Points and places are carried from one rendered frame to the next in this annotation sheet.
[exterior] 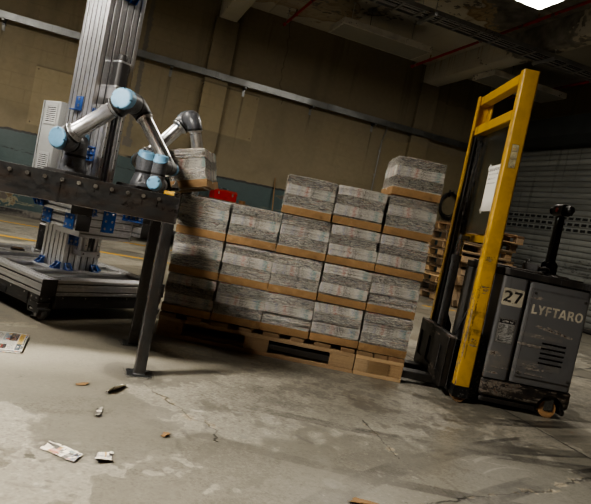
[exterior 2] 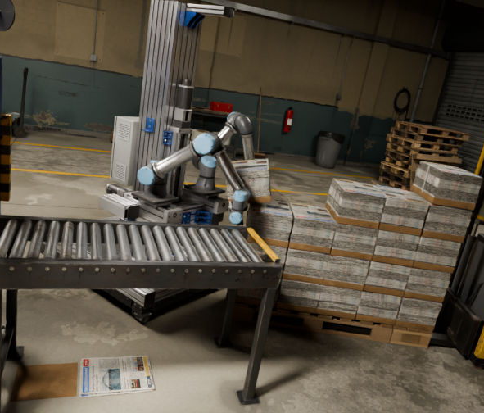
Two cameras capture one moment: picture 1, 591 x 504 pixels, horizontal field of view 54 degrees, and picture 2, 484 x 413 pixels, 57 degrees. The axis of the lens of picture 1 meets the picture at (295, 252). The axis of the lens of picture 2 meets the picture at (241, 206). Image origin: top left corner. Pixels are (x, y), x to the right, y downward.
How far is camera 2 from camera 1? 129 cm
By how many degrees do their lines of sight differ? 13
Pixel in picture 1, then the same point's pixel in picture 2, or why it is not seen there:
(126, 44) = (187, 66)
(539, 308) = not seen: outside the picture
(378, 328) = (413, 309)
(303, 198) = (355, 211)
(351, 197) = (396, 208)
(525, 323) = not seen: outside the picture
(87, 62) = (154, 86)
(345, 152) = (318, 61)
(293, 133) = (275, 47)
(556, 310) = not seen: outside the picture
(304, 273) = (354, 270)
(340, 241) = (385, 243)
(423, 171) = (461, 183)
